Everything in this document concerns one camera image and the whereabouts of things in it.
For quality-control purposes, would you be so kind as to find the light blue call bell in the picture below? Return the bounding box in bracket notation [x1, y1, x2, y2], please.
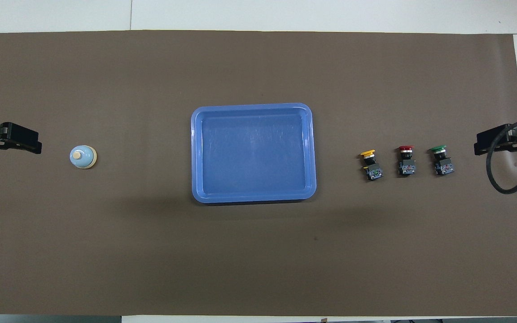
[70, 145, 97, 170]

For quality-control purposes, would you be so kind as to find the yellow push button switch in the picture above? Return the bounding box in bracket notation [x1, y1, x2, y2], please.
[360, 150, 384, 181]

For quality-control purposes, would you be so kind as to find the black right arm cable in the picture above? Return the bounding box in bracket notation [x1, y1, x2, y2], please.
[486, 119, 517, 195]

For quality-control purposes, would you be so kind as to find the green push button switch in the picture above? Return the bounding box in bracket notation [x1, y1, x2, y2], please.
[428, 145, 455, 176]

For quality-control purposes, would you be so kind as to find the red push button switch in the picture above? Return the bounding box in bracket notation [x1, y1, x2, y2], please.
[397, 145, 417, 177]

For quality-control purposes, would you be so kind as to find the blue plastic tray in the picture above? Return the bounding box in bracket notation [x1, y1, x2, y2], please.
[191, 103, 317, 204]

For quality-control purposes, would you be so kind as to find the brown table mat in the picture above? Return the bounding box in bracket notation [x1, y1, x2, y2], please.
[0, 30, 517, 317]

